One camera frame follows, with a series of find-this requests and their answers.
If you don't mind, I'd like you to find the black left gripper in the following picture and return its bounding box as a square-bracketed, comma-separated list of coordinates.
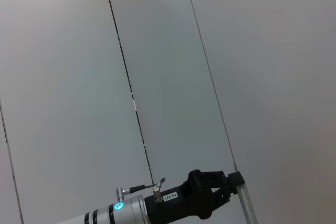
[144, 169, 245, 224]

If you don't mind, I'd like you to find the grey glitter pen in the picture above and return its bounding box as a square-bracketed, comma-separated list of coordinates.
[235, 183, 259, 224]

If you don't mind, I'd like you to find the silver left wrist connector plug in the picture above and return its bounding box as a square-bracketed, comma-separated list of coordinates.
[153, 186, 163, 204]

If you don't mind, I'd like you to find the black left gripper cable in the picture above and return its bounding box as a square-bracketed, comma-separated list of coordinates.
[130, 177, 166, 193]

